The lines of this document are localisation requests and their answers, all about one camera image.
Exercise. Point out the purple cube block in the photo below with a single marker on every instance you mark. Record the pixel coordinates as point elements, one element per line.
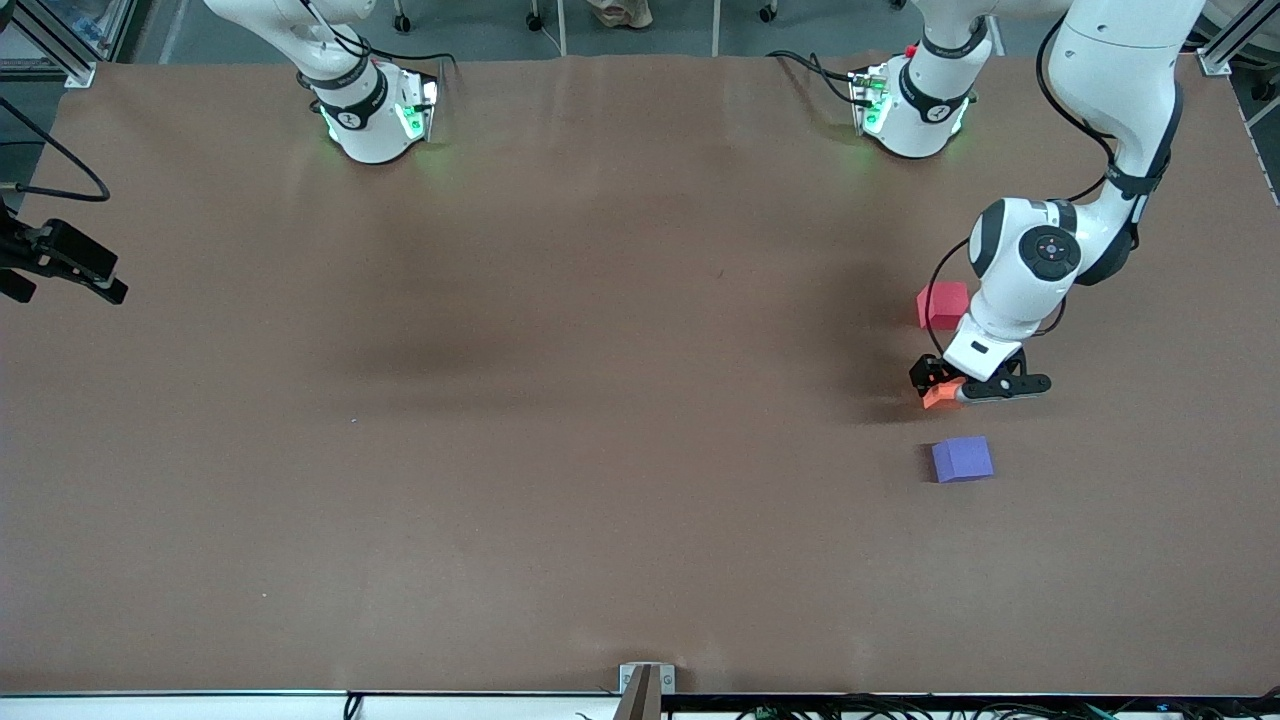
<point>962,460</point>

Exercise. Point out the white table edge strip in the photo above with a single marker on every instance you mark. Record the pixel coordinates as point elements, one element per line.
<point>150,708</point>

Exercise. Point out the brown table cover sheet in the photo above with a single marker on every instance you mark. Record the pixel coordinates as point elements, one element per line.
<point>600,550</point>

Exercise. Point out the aluminium frame post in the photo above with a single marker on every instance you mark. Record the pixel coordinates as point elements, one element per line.
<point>70,65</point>
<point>1218,60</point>

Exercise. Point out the red cube block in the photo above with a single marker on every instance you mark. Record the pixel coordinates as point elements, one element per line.
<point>948,300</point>

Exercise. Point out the orange cube block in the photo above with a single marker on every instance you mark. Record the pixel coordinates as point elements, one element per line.
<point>940,398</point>

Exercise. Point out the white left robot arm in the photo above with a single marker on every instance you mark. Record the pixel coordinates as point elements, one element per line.
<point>1120,70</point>

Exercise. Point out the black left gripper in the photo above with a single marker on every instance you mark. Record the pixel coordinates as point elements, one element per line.
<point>929,371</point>

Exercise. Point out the beige shoe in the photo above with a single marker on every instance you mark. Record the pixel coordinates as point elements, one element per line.
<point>620,12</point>

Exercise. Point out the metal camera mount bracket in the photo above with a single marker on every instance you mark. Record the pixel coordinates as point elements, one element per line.
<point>645,690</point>

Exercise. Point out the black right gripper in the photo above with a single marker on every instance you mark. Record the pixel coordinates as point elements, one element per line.
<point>22,252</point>

